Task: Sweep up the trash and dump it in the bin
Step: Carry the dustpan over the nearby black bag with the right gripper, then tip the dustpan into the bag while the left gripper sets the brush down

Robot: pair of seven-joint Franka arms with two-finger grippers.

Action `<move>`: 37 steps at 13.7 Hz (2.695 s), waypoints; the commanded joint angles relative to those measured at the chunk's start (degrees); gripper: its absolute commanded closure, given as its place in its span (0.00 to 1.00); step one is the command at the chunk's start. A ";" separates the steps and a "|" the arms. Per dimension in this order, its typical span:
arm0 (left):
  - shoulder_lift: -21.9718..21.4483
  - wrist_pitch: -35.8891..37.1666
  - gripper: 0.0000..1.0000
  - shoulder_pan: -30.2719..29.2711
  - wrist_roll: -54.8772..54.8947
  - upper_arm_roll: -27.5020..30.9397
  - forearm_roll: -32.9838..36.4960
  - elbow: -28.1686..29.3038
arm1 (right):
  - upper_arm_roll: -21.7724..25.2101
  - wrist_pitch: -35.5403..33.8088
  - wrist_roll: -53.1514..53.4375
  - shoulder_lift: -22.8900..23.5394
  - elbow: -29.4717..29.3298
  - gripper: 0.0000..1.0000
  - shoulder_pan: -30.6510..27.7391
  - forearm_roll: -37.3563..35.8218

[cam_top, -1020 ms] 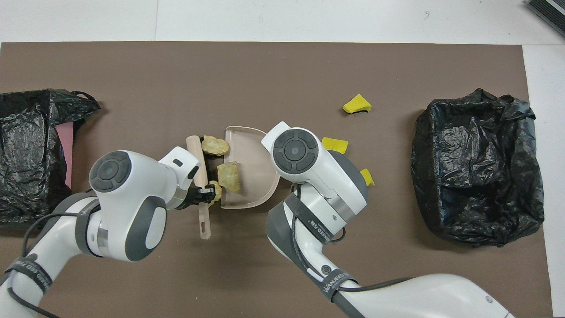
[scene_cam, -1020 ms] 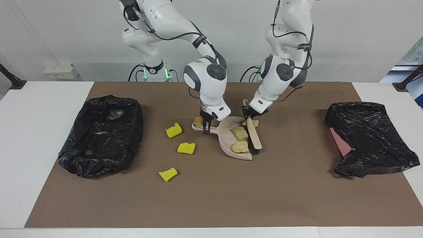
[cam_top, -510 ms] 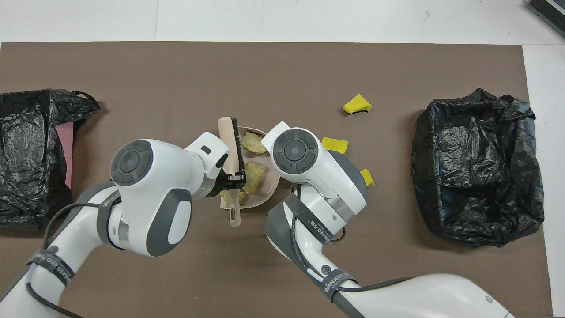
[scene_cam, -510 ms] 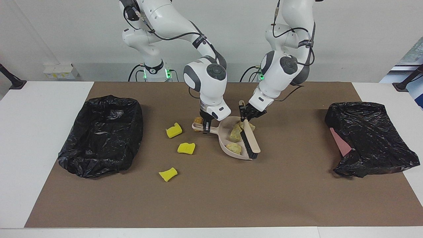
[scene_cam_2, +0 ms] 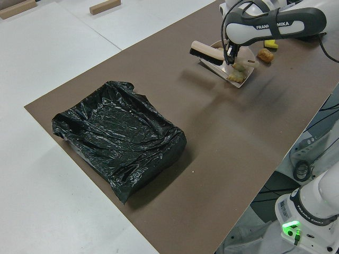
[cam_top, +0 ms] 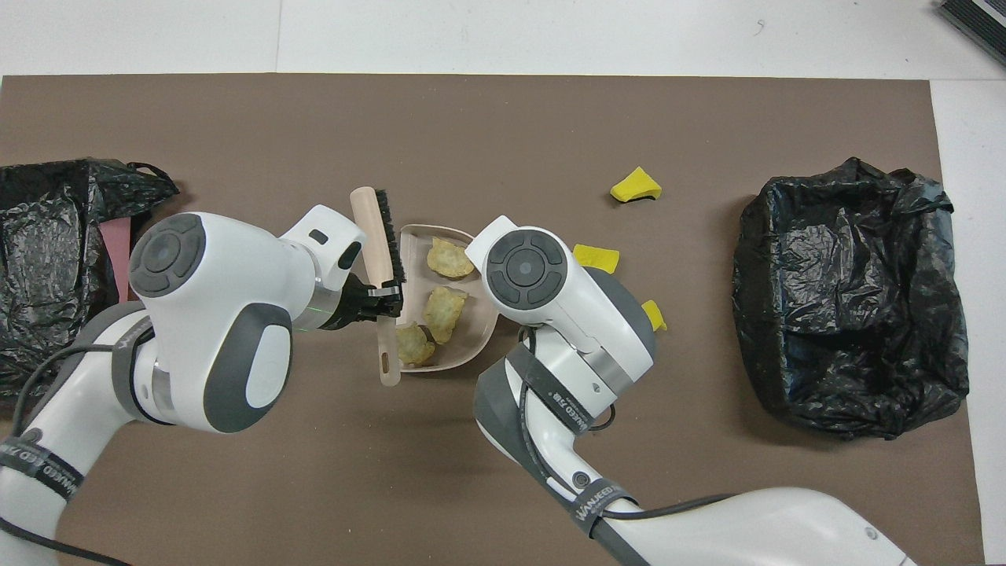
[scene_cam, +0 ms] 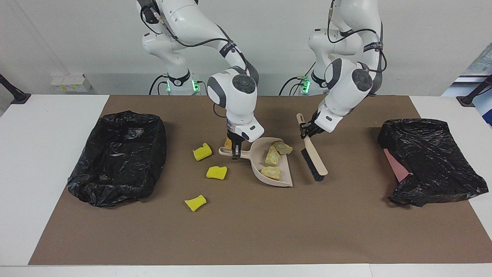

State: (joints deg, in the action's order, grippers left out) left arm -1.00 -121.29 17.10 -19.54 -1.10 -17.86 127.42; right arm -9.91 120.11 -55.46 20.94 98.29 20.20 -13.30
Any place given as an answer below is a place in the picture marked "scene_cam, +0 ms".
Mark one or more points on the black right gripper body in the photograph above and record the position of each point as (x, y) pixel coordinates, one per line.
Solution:
(234, 139)

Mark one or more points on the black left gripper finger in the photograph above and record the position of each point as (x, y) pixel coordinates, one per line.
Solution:
(303, 130)

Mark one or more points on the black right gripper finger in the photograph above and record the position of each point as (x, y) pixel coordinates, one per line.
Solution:
(236, 152)

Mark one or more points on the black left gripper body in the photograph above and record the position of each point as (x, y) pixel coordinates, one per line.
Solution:
(315, 125)

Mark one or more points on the brown bread roll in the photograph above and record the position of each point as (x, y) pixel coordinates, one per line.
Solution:
(227, 144)

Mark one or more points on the beige plastic dustpan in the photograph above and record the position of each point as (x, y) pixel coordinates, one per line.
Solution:
(255, 161)

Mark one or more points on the beige dumpling piece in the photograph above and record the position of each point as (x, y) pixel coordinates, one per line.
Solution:
(270, 173)
(271, 156)
(283, 148)

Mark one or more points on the yellow sponge piece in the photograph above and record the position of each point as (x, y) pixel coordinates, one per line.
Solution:
(201, 152)
(195, 202)
(216, 173)

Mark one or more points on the beige hand brush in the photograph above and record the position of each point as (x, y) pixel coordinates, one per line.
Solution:
(314, 157)

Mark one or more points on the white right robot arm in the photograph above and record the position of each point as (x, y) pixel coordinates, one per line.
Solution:
(234, 100)

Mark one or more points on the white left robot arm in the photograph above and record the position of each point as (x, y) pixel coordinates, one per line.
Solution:
(346, 88)

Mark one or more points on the pink bin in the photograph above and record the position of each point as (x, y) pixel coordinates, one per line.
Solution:
(396, 165)

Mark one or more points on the black trash bag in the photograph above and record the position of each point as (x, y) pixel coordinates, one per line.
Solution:
(430, 161)

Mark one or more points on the black bag lined bin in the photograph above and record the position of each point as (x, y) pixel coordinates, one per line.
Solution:
(115, 161)

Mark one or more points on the brown table mat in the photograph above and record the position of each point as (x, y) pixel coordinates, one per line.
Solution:
(246, 234)

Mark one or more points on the blue box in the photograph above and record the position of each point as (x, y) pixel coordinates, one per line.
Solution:
(485, 107)

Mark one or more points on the white wall socket box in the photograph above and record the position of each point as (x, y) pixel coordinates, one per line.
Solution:
(71, 82)

